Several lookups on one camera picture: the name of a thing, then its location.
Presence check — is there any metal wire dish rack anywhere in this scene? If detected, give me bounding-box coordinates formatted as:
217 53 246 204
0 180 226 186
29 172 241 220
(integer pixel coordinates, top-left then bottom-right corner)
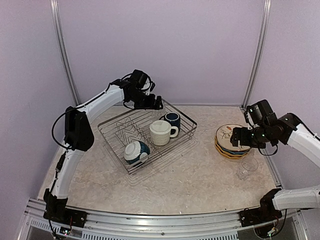
97 100 197 175

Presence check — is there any dark blue mug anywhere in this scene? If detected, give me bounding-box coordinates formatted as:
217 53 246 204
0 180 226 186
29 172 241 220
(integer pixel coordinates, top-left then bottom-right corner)
159 112 181 129

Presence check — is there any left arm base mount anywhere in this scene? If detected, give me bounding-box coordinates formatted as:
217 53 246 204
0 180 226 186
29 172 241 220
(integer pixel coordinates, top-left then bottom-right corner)
43 208 88 228

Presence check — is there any aluminium front rail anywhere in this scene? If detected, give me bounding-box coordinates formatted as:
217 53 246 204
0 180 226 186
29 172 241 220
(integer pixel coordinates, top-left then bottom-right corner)
17 199 309 240

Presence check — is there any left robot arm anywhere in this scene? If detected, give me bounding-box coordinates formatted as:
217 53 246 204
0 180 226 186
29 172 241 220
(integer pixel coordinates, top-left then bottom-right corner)
43 69 163 223

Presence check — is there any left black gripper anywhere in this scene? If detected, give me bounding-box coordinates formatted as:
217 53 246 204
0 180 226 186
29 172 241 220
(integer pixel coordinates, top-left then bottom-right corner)
128 90 164 110

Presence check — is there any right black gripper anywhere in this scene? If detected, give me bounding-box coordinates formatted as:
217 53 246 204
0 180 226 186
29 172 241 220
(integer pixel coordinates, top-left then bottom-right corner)
231 124 272 149

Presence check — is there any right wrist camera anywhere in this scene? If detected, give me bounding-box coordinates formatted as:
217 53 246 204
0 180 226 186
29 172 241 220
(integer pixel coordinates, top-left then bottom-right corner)
243 110 253 130

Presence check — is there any left aluminium frame post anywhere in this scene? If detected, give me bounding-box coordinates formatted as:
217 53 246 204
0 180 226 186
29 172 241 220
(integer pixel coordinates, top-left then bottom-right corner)
49 0 80 106

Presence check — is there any right aluminium frame post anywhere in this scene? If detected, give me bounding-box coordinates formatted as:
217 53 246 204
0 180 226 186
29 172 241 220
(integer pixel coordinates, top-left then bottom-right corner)
241 0 272 109

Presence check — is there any yellow dotted plate front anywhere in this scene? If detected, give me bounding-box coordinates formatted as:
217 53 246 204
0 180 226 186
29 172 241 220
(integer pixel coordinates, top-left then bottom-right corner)
216 149 249 160

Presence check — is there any beige patterned plate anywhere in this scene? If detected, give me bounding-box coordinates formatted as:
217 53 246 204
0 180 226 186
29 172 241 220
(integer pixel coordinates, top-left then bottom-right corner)
216 124 250 151

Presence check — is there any blue dotted plate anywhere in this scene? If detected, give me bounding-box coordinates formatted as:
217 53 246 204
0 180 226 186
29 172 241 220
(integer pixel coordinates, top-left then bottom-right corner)
215 142 251 155

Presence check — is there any clear drinking glass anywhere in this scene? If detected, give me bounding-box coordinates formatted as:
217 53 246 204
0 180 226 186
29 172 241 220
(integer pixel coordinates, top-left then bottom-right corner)
236 156 259 180
151 108 166 121

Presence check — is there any blue white bowl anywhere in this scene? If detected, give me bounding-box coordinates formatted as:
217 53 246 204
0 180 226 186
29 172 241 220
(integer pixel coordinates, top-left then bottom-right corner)
124 140 151 165

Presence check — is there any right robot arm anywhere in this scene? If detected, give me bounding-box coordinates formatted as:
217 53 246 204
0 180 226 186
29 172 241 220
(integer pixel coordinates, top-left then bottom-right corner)
230 99 320 222

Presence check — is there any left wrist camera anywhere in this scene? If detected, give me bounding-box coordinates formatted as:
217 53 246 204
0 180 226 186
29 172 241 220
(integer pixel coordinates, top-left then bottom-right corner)
145 81 156 96

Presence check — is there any yellow dotted plate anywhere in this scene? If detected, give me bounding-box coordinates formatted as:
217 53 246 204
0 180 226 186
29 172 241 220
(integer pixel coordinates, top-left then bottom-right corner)
216 149 249 160
214 143 250 158

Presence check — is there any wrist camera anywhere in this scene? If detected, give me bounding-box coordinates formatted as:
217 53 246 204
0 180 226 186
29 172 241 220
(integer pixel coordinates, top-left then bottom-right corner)
243 110 253 130
145 81 156 96

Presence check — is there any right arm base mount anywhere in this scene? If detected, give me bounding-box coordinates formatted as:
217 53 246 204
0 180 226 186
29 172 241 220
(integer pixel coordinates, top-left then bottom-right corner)
238 207 283 227

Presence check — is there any aluminium frame post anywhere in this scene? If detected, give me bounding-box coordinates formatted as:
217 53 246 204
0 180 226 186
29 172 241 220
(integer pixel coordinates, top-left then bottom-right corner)
49 0 80 106
241 0 272 109

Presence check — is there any white ribbed mug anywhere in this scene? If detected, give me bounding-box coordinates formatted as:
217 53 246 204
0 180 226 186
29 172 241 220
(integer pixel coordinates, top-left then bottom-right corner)
149 120 179 146

